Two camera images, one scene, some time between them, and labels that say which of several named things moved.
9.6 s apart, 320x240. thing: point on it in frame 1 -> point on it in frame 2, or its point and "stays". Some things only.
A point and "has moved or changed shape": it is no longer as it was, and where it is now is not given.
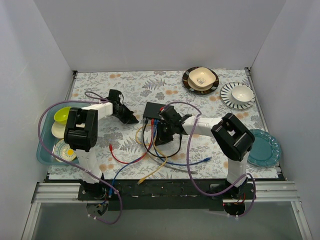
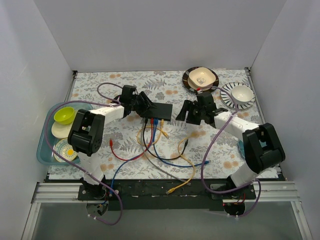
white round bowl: [241, 94] stays
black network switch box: [152, 110] stays
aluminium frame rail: [68, 193] stays
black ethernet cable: [146, 122] has moved or changed shape
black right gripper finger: [168, 135] -> [194, 116]
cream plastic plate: [58, 129] stays
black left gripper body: [122, 111] -> [144, 105]
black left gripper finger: [124, 114] -> [142, 110]
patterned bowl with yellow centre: [61, 149] stays
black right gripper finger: [161, 134] -> [186, 107]
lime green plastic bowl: [61, 115] stays
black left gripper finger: [132, 119] -> [148, 102]
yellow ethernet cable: [143, 178] -> [172, 190]
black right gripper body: [163, 128] -> [189, 114]
